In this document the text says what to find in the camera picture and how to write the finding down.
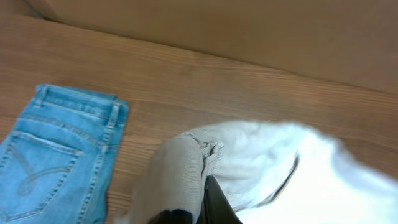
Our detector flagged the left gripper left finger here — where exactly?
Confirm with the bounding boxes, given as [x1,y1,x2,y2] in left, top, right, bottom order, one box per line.
[149,209,193,224]

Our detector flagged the beige cotton shorts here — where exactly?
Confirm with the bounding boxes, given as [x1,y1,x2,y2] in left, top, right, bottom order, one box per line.
[114,120,398,224]

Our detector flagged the folded light blue jeans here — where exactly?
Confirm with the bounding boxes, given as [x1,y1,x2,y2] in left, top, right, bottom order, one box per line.
[1,84,129,224]

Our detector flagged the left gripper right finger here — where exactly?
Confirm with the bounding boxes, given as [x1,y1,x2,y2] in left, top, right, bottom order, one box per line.
[198,175,243,224]

